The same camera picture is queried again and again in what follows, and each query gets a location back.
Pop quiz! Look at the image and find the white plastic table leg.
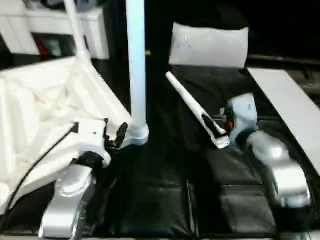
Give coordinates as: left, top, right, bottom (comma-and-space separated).
124, 0, 151, 146
63, 0, 93, 61
166, 71, 231, 150

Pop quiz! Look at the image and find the white plastic table top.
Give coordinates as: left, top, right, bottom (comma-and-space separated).
0, 56, 151, 216

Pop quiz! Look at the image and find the black mat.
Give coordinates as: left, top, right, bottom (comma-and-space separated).
0, 53, 320, 238

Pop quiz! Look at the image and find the white flat board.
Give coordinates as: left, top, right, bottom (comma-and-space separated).
247, 67, 320, 171

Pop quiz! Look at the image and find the black bar with red light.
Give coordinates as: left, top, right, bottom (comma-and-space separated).
247, 56, 320, 64

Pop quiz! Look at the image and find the white cabinet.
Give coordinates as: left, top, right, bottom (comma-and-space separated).
0, 0, 111, 60

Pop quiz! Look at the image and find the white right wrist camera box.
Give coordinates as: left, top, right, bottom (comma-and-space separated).
226, 93, 259, 145

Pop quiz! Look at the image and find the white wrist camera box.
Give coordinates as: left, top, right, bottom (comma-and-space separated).
226, 93, 259, 145
71, 119, 112, 167

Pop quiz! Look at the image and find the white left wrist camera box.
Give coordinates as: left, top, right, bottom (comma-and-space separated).
71, 119, 112, 167

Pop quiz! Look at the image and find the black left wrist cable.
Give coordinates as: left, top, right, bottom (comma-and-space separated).
0, 123, 79, 214

